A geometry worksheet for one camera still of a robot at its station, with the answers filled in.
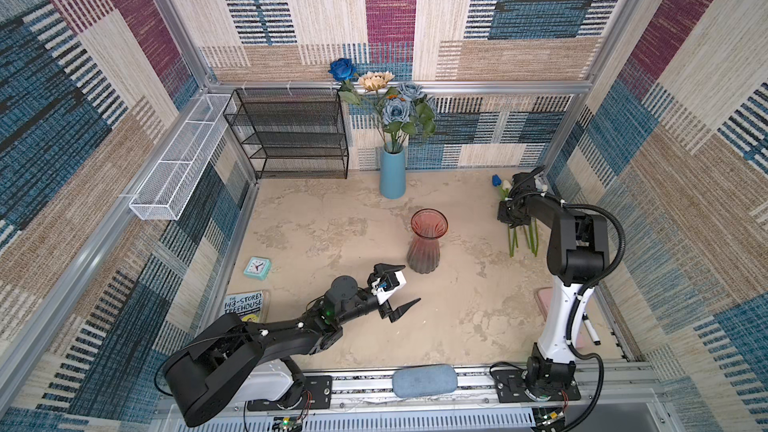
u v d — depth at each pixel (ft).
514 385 2.43
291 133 3.65
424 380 2.39
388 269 2.43
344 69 2.79
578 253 1.89
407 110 2.86
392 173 3.43
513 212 3.01
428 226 2.79
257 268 3.06
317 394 2.40
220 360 1.51
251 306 2.79
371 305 2.28
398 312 2.27
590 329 2.69
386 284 2.09
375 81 2.66
